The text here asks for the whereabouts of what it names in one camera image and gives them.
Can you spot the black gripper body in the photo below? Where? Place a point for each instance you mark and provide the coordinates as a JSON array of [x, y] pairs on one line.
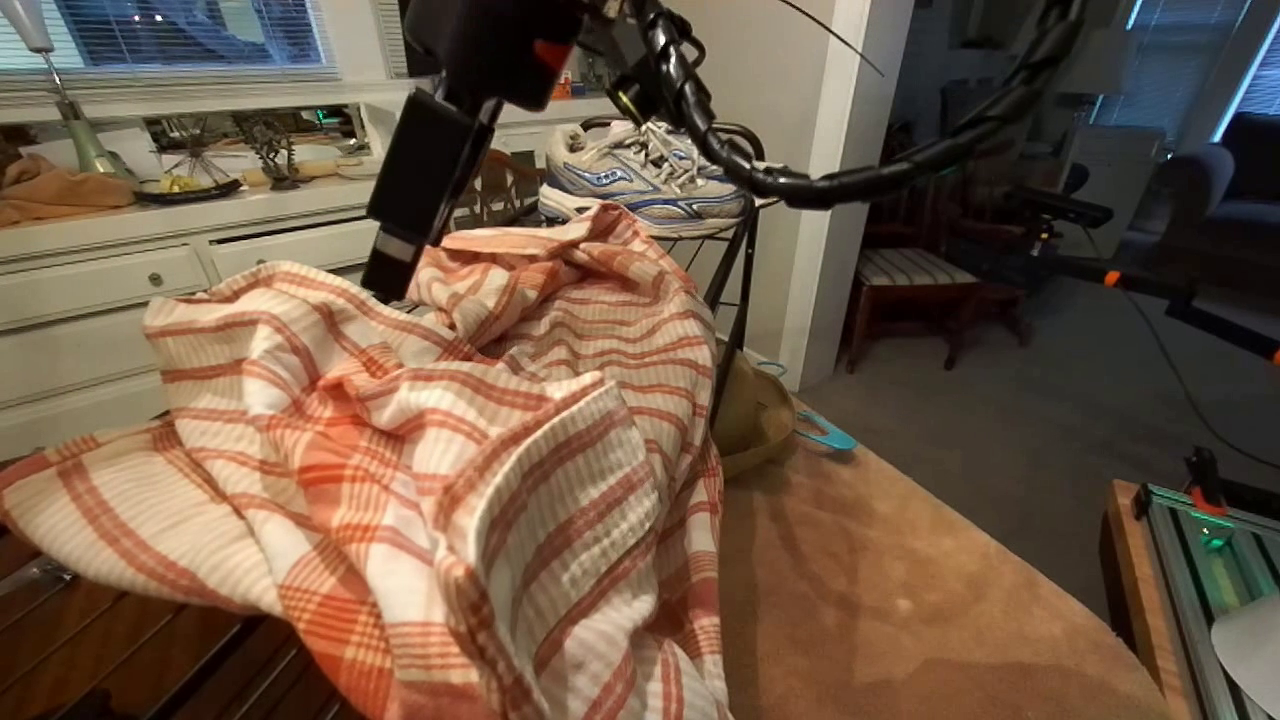
[[487, 46]]

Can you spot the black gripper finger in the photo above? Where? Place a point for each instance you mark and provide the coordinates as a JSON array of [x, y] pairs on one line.
[[424, 187]]

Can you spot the red white plaid towel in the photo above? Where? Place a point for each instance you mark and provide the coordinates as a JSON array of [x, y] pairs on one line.
[[505, 504]]

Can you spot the black metal shoe rack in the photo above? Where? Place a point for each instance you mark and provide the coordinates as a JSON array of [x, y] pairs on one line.
[[742, 264]]

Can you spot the brown carved wooden chair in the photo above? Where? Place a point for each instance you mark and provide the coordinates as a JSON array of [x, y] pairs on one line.
[[515, 187]]

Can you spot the white blue running sneaker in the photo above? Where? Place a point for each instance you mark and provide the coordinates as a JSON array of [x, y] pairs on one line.
[[625, 181], [648, 129]]

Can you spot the black dish with fruit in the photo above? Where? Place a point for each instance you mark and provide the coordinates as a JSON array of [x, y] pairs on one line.
[[185, 187]]

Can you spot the white drawer dresser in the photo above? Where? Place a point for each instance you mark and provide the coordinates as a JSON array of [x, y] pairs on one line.
[[105, 284]]

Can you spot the brown crumpled cloth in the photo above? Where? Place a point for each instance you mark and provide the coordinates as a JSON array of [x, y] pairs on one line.
[[54, 187]]

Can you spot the dark chair with striped seat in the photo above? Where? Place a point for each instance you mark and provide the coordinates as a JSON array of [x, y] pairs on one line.
[[922, 264]]

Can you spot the tan suede tablecloth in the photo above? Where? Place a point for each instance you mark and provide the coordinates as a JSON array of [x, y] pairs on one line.
[[906, 612]]

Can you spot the grey upholstered armchair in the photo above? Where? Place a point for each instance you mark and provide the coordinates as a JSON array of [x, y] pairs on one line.
[[1241, 202]]

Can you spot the wooden workbench top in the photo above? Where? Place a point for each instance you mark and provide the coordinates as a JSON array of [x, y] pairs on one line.
[[1126, 575]]

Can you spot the orange black clamp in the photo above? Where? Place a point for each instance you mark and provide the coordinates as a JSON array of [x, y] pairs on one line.
[[1207, 483]]

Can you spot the window with white frame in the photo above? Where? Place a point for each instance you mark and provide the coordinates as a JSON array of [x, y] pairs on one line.
[[174, 32]]

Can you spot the black stereo camera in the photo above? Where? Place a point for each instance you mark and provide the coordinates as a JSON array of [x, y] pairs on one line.
[[1066, 205]]

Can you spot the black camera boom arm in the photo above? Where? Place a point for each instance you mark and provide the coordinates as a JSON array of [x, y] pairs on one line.
[[1202, 312]]

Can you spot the aluminium rail frame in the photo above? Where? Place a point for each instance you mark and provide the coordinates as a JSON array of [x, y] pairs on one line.
[[1181, 575]]

